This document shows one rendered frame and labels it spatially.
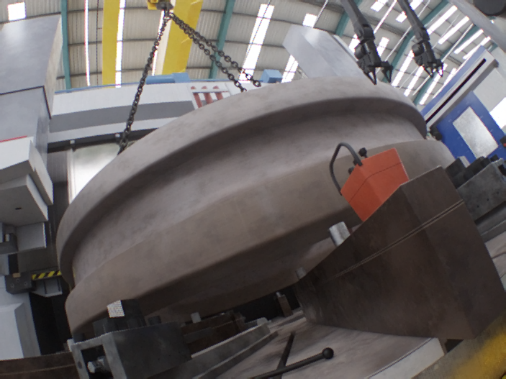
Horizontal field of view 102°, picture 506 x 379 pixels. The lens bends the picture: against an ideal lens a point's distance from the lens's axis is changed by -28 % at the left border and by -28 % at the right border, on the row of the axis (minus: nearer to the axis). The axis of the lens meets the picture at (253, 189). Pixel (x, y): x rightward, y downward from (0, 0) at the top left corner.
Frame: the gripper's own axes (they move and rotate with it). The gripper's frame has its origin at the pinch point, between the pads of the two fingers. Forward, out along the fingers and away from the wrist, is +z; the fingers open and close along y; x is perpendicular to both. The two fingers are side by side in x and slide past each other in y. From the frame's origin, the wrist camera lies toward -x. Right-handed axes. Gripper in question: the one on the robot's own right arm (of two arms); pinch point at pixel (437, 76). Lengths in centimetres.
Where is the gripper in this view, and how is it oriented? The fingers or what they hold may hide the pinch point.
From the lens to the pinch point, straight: 170.2
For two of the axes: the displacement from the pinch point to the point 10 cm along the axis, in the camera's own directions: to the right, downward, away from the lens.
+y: -9.2, 2.9, -2.4
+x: 2.6, 0.3, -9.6
